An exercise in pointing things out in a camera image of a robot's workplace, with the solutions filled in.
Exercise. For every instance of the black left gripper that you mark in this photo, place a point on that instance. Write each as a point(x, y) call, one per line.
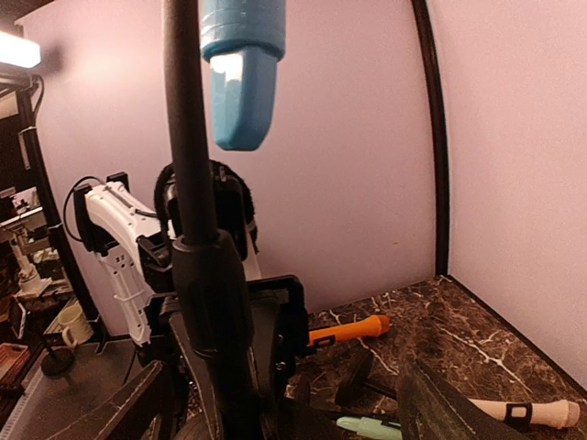
point(229, 320)

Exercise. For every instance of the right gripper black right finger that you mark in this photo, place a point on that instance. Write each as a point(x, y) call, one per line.
point(431, 408)

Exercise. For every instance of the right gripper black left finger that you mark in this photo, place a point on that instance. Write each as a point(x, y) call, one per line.
point(147, 401)

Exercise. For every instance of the stand holding blue microphone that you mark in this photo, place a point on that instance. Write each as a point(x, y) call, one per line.
point(207, 271)

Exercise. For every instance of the light blue toy microphone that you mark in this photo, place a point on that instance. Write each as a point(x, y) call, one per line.
point(243, 42)

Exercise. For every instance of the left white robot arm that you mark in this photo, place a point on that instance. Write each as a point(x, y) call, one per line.
point(134, 246)

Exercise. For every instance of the mint green toy microphone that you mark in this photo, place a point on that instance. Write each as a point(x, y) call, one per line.
point(370, 428)

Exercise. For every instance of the fallen stand holding orange microphone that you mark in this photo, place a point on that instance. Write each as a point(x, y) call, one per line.
point(357, 380)

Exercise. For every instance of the orange toy microphone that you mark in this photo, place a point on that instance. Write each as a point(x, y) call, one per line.
point(373, 326)

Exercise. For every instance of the cream white toy microphone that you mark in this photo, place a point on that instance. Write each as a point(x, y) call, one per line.
point(557, 414)

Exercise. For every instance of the white mug in background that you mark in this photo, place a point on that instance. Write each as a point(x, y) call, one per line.
point(75, 329)

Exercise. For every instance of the left black frame post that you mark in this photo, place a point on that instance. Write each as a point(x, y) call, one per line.
point(440, 143)

